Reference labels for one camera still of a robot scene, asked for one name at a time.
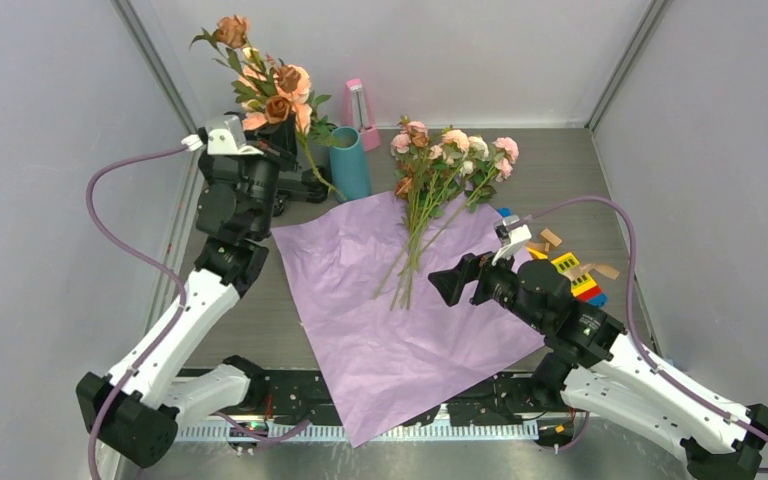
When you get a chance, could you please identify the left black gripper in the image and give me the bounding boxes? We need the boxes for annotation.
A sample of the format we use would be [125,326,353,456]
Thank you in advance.
[237,110,302,237]

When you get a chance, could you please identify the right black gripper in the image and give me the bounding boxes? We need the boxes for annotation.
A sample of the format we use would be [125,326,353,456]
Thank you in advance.
[428,241,548,331]

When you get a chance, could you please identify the purple and pink wrapping paper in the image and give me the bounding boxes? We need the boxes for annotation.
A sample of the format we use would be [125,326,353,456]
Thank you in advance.
[273,193,543,447]

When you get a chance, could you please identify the pink flower bouquet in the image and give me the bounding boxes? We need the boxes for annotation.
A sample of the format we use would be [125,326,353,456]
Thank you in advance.
[375,116,520,310]

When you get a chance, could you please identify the brown rose flower stem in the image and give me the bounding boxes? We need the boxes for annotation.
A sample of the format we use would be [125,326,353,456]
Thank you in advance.
[191,14,348,201]

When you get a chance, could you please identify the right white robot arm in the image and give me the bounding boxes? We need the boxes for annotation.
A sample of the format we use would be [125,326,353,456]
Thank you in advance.
[428,254,768,479]

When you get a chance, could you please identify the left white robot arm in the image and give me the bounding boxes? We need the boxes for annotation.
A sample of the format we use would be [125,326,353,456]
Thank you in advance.
[76,131,297,479]

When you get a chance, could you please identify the teal vase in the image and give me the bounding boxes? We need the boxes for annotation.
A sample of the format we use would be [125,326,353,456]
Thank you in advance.
[329,126,372,203]

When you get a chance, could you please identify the black carrying case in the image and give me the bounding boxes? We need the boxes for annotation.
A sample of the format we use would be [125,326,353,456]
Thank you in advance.
[224,112,328,216]

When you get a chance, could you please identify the yellow arch block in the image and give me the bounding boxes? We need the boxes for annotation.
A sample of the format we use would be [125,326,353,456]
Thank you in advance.
[526,247,548,260]

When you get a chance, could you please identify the wooden arch block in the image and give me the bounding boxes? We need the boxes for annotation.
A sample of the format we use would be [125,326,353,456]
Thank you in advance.
[527,241,551,253]

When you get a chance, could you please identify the peach artificial roses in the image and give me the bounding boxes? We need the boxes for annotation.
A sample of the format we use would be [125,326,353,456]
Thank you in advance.
[234,46,336,146]

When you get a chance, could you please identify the wooden rectangular block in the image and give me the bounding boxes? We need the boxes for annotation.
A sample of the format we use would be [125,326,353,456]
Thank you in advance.
[540,228,563,251]

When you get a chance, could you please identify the yellow window block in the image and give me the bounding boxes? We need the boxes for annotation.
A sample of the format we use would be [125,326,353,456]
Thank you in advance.
[551,253,602,301]

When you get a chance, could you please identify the red flat brick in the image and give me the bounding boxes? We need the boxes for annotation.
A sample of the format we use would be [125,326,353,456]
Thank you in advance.
[575,286,605,302]

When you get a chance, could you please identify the pink metronome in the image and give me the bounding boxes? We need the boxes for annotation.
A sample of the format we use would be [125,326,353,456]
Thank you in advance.
[343,78,381,152]

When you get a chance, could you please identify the blue flat brick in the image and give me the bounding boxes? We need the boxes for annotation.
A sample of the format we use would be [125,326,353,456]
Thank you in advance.
[588,293,608,308]

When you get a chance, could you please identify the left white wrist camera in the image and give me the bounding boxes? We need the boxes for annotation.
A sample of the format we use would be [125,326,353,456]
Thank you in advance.
[180,115,264,156]

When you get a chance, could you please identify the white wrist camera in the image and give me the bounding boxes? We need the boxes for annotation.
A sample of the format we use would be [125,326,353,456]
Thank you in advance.
[492,215,532,265]
[180,115,264,156]

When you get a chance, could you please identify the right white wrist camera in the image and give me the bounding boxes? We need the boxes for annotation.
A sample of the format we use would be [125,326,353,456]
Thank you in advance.
[492,215,532,265]

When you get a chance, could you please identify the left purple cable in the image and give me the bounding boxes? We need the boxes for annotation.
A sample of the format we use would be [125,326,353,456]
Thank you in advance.
[85,145,312,480]

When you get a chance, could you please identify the purple cable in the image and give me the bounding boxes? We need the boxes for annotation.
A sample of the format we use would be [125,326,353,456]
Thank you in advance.
[506,194,768,475]
[85,145,312,480]

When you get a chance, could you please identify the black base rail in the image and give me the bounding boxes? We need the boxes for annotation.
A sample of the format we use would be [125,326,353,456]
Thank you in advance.
[224,370,583,427]

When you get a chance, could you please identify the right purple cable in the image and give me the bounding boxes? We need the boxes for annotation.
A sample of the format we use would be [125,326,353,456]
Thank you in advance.
[506,194,768,475]

